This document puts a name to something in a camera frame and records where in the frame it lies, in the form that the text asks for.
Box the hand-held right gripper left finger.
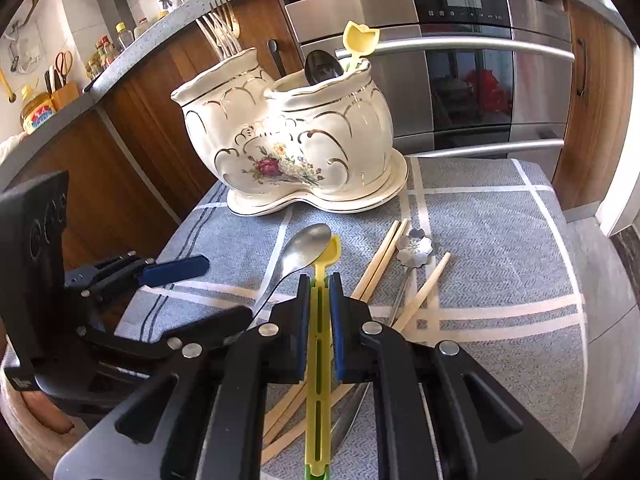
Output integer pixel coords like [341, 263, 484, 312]
[55, 274, 313, 480]

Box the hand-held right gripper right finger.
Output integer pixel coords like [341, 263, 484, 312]
[327, 272, 583, 480]

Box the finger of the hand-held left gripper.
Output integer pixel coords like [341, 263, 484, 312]
[65, 254, 211, 302]
[75, 305, 253, 361]

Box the white floral ceramic utensil holder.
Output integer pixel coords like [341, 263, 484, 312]
[171, 47, 396, 206]

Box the steel fork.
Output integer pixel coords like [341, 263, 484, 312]
[196, 10, 236, 59]

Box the black spoon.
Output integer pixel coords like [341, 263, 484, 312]
[305, 49, 346, 86]

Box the gold fork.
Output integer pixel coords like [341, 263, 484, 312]
[215, 0, 242, 56]

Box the wooden kitchen cabinet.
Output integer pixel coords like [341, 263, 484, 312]
[550, 0, 636, 211]
[0, 0, 301, 281]

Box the flower-shaped steel spoon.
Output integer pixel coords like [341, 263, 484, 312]
[330, 228, 435, 448]

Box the white ceramic holder tray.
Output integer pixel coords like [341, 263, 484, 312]
[227, 147, 410, 217]

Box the yellow cooking oil bottle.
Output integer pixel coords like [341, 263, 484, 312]
[19, 85, 56, 135]

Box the grey plaid tablecloth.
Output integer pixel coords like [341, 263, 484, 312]
[0, 157, 588, 480]

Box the wooden knife block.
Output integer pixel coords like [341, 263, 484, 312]
[44, 65, 81, 111]

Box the row of condiment bottles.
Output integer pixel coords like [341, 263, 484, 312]
[85, 20, 151, 81]

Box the stainless steel built-in oven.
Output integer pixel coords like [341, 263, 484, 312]
[277, 0, 576, 161]

